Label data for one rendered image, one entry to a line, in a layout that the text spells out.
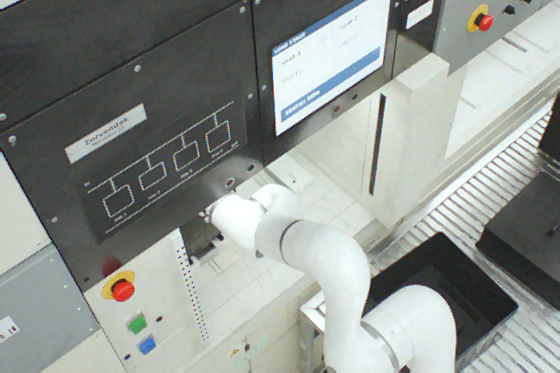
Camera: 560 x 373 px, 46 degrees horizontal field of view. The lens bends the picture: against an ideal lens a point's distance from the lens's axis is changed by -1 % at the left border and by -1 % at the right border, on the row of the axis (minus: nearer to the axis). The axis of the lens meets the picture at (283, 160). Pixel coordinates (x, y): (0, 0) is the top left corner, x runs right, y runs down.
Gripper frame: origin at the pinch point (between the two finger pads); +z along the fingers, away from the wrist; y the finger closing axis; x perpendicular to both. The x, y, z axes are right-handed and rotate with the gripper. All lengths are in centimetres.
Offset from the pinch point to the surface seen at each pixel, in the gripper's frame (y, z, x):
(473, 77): 104, -17, -33
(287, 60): 10, -29, 44
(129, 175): -22, -27, 40
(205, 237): -0.7, -8.5, -21.7
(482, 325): 40, -69, -43
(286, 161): 35.1, -0.8, -29.8
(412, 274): 38, -47, -42
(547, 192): 81, -60, -34
